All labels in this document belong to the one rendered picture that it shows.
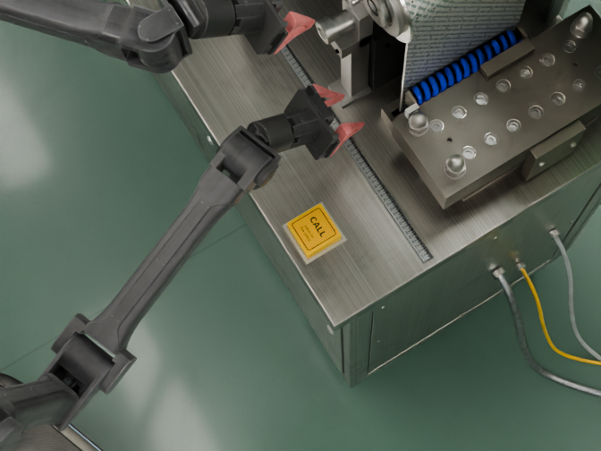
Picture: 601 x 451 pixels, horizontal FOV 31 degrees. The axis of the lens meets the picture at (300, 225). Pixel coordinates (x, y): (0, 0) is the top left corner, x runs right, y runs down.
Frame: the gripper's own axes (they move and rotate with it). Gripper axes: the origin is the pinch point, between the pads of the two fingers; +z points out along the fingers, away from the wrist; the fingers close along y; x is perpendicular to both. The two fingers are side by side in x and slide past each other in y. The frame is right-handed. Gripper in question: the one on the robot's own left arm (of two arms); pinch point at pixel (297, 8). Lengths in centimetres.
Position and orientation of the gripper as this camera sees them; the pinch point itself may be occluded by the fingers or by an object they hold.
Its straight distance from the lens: 157.0
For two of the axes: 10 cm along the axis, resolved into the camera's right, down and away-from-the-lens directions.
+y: 5.2, 8.1, -2.8
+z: 6.9, -2.0, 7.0
